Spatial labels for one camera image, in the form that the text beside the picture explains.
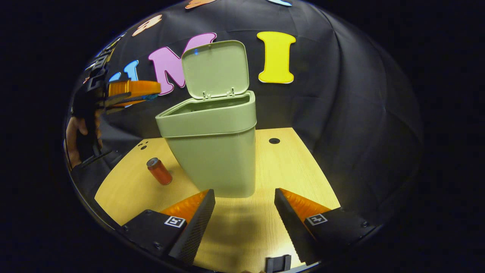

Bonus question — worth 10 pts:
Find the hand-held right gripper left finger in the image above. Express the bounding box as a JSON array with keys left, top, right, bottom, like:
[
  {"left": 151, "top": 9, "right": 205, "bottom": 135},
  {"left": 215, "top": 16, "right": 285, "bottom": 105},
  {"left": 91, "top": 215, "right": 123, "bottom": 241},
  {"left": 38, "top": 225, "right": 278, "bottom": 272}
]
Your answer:
[{"left": 116, "top": 189, "right": 216, "bottom": 266}]

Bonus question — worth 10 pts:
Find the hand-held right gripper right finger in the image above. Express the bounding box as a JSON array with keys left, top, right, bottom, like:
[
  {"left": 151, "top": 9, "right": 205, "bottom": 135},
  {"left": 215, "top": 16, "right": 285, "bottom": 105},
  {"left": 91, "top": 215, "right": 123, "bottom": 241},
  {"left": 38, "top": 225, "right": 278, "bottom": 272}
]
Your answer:
[{"left": 274, "top": 188, "right": 377, "bottom": 266}]

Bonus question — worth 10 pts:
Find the red pop can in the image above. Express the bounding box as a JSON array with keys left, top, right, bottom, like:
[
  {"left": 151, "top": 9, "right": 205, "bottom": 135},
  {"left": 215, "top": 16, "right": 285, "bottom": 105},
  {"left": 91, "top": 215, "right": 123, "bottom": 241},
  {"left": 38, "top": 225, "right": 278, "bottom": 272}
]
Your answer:
[{"left": 146, "top": 157, "right": 173, "bottom": 186}]

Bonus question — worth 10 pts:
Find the green desktop garbage bin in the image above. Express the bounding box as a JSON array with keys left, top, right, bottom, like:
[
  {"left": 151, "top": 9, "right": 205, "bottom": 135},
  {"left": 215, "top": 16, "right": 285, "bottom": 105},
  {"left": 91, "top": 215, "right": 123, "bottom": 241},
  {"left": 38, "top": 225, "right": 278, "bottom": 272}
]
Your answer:
[{"left": 155, "top": 40, "right": 257, "bottom": 198}]

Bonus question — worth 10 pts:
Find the wooden desktop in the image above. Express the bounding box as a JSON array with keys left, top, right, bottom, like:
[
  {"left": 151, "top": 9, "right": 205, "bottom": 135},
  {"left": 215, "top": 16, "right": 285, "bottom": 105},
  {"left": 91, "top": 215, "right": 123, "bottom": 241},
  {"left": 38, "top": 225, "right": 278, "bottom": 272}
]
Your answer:
[{"left": 94, "top": 127, "right": 341, "bottom": 273}]

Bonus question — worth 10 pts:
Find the black backdrop cloth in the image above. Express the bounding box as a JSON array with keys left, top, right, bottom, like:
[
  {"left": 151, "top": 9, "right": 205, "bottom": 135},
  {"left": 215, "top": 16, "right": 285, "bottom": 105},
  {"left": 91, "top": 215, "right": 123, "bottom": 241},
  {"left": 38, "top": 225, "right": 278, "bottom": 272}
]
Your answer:
[{"left": 66, "top": 0, "right": 423, "bottom": 228}]

